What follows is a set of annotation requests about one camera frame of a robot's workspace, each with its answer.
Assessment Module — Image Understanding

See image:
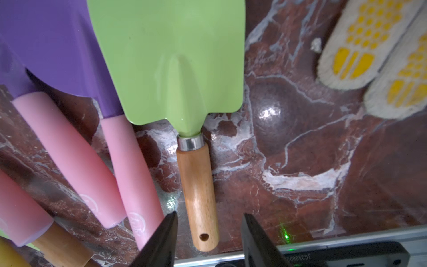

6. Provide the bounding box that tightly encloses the purple square shovel right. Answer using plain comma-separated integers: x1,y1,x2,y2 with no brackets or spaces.
0,33,127,230

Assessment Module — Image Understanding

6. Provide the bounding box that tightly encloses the purple pointed shovel pink handle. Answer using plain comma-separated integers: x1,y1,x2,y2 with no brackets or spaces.
1,171,53,247

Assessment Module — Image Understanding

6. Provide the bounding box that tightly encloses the yellow dotted work glove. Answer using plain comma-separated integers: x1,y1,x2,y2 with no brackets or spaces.
317,1,427,120

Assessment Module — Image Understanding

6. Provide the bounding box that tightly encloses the green shovel wooden handle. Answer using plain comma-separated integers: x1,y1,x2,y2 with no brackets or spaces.
87,1,246,252
33,222,100,267

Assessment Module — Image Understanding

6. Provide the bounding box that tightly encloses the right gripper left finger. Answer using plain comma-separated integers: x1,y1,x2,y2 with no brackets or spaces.
129,211,178,267

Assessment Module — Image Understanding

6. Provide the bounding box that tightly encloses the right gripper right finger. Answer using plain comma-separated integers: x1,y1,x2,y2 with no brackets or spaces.
241,213,292,267

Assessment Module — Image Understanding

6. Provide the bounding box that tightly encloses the aluminium front rail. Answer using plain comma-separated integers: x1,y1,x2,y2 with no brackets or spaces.
174,225,427,267

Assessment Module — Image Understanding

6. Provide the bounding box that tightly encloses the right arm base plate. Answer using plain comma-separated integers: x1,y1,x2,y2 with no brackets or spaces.
215,241,411,267

